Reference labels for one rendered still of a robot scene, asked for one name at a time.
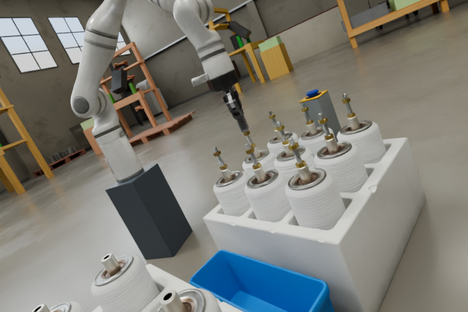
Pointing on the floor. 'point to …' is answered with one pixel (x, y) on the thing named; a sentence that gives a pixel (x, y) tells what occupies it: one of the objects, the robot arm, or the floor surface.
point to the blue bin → (260, 285)
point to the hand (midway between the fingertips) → (242, 124)
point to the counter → (310, 37)
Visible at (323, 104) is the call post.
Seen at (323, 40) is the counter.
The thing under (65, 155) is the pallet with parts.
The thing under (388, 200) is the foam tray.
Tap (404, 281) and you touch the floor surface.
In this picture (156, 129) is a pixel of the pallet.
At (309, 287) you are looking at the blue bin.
